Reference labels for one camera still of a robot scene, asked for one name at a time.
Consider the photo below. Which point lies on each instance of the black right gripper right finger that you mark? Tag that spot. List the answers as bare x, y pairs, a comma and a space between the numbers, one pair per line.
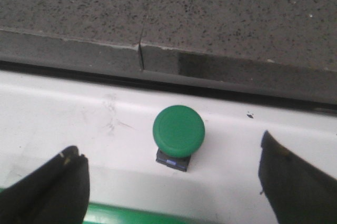
297, 191

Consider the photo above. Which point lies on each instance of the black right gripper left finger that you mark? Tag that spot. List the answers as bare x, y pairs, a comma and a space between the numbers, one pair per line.
56, 192

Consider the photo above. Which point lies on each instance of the green mushroom push button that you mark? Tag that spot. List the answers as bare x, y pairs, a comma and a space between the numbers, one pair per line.
178, 132

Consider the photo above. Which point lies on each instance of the green plastic tray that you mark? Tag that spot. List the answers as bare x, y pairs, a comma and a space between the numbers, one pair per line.
97, 213

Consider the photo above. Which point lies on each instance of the grey granite countertop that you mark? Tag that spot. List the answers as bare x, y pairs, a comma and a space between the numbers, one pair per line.
272, 52

